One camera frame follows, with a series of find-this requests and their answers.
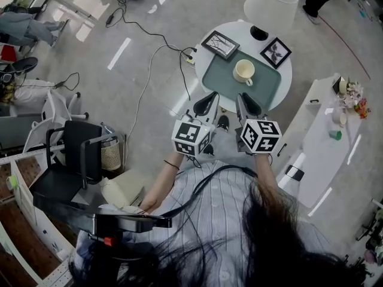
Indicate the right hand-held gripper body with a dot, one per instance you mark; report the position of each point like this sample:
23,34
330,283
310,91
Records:
260,136

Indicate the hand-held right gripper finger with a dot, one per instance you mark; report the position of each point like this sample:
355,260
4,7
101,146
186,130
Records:
252,106
240,106

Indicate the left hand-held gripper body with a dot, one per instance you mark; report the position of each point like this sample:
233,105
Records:
191,136

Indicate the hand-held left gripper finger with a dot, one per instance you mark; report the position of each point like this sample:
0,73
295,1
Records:
203,102
215,105

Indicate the green rectangular tray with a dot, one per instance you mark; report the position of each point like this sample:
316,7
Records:
218,76

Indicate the person's left forearm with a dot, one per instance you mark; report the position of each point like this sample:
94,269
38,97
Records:
163,181

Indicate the person's right forearm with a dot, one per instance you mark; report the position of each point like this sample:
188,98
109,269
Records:
266,172

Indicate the small white cup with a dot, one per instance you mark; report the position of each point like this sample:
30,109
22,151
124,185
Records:
341,118

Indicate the person's black shoe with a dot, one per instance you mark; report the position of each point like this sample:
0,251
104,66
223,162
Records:
223,123
208,149

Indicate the person's grey trousers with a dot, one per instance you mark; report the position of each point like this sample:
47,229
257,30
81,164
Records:
229,148

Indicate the white power strip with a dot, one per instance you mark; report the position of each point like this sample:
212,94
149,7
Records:
190,59

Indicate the black phone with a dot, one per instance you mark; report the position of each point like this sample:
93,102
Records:
294,172

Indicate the white low cabinet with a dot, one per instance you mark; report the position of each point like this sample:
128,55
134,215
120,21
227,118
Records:
323,157

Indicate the small green object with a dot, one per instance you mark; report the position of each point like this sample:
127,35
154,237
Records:
335,134

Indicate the round white side table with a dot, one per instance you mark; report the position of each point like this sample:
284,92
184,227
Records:
236,30

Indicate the person's striped shirt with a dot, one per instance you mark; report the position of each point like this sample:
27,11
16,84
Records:
215,211

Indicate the wicker waste basket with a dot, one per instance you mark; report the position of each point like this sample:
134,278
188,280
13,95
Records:
110,155

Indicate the white bottle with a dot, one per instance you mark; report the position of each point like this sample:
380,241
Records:
112,191

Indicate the flower bouquet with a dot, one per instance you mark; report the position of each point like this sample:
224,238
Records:
354,96

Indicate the white shade table lamp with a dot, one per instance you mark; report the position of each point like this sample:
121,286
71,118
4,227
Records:
269,4

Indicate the black chair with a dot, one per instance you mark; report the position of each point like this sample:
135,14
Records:
80,142

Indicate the white folding chair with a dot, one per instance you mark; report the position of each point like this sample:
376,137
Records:
57,109

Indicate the white pegboard shelf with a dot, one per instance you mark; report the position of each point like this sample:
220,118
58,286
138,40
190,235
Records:
22,196

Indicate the black picture frame leaf print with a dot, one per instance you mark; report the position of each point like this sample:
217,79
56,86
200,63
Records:
275,53

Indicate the black picture frame branch print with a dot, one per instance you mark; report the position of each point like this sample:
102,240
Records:
221,44

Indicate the small standing mirror frame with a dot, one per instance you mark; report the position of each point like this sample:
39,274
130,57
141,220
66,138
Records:
338,85

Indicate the black head camera mount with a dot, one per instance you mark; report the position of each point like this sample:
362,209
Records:
131,223

